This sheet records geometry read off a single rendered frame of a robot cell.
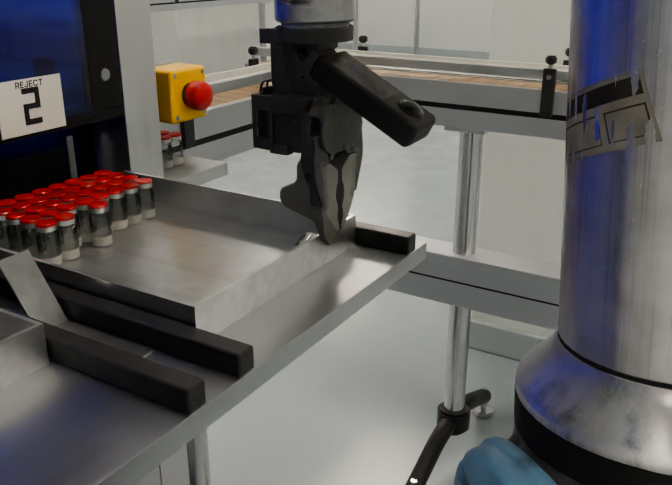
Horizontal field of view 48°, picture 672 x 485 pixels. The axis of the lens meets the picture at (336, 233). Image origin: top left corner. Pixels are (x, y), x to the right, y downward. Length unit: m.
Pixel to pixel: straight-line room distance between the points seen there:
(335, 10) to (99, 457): 0.41
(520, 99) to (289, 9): 0.89
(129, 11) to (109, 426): 0.59
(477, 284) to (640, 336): 1.43
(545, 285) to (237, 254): 0.95
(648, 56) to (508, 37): 1.92
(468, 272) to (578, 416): 1.42
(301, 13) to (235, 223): 0.30
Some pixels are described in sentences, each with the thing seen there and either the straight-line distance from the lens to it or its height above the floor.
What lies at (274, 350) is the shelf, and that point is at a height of 0.88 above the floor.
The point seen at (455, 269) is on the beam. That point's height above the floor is 0.52.
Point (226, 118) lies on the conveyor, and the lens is 1.31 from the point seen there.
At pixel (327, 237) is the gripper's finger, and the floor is 0.91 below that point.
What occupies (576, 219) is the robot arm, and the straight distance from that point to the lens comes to 0.27.
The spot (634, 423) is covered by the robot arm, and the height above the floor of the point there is 1.04.
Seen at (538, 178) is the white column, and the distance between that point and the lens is 2.19.
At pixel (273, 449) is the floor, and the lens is 1.98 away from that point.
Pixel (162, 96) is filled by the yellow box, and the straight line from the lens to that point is 1.05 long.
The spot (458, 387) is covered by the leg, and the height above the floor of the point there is 0.21.
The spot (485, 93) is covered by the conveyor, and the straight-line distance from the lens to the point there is 1.53.
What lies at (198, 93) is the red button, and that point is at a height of 1.00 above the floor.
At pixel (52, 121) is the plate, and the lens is 0.92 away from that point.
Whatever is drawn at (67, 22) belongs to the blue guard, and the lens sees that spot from 0.93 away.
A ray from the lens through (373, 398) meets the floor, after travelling 2.17.
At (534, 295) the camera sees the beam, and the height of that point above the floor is 0.50.
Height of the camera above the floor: 1.18
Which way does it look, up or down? 20 degrees down
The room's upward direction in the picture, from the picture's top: straight up
